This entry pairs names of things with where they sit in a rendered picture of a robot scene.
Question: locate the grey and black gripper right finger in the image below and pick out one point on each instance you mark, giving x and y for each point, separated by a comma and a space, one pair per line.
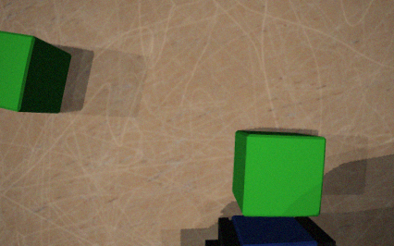
315, 231

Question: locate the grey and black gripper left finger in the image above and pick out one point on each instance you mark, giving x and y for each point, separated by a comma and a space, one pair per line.
227, 235

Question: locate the blue block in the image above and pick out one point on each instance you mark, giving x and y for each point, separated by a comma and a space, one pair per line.
271, 231

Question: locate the green block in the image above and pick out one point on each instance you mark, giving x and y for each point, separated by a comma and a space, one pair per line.
33, 74
278, 173

